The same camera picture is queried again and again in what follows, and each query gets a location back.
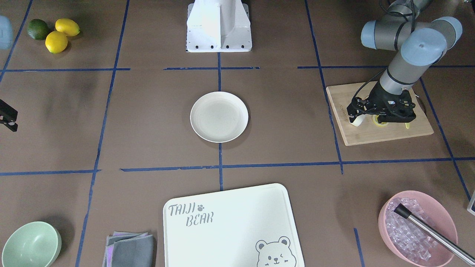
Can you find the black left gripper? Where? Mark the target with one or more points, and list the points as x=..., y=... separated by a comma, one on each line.
x=379, y=97

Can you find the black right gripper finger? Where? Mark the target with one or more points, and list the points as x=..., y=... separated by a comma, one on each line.
x=8, y=116

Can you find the white steamed bun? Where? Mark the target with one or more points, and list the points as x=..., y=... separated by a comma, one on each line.
x=358, y=120

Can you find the cream round plate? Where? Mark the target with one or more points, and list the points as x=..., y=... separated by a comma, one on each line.
x=219, y=117

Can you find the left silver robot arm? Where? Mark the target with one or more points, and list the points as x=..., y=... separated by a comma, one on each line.
x=418, y=46

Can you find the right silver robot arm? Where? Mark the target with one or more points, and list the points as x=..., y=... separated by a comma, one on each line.
x=6, y=35

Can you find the cream bear tray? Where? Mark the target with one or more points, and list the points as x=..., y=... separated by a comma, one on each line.
x=247, y=227

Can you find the lemon slice bottom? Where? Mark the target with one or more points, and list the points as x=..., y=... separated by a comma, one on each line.
x=375, y=119

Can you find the bamboo cutting board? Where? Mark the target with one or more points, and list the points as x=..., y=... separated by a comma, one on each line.
x=340, y=97

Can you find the yellow lemon near lime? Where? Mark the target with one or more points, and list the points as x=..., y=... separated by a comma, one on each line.
x=56, y=42

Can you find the green lime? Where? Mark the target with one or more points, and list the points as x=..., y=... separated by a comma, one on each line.
x=38, y=29

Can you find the yellow lemon far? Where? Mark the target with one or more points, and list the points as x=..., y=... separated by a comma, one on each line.
x=67, y=26

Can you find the cup rack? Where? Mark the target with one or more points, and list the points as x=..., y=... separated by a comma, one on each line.
x=471, y=205

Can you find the green bowl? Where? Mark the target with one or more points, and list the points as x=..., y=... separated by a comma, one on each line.
x=36, y=244

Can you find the pink bowl with ice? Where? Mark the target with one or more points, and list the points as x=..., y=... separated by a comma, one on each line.
x=407, y=241

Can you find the grey folded cloth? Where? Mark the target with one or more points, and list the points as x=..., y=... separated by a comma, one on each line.
x=129, y=249

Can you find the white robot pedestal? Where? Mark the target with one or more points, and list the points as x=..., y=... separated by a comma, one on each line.
x=218, y=26

